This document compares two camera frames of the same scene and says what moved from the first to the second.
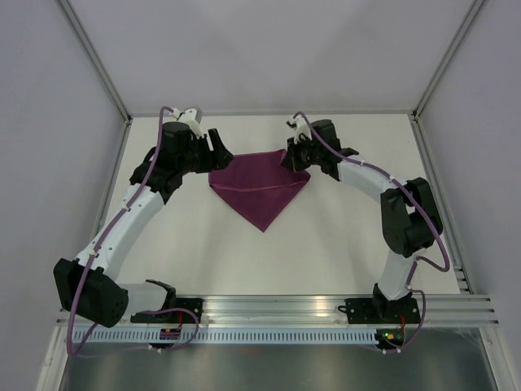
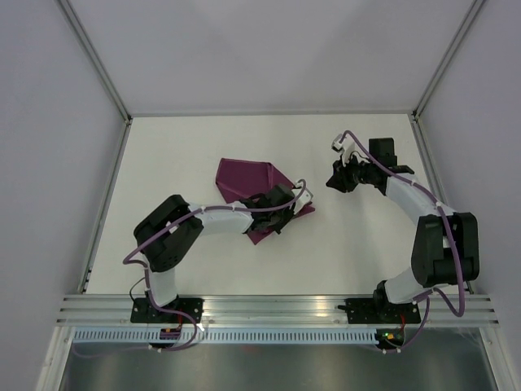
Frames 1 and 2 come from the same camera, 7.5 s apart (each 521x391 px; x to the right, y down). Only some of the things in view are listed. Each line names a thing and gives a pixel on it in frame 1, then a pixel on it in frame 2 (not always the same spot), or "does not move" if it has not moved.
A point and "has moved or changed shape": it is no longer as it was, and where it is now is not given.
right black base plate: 371,311 does not move
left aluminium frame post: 88,45 does not move
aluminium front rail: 306,311 does not move
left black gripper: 218,159 -> 290,216
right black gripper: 292,159 -> 340,181
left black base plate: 194,305 does not move
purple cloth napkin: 258,185 has moved or changed shape
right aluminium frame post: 453,45 does not move
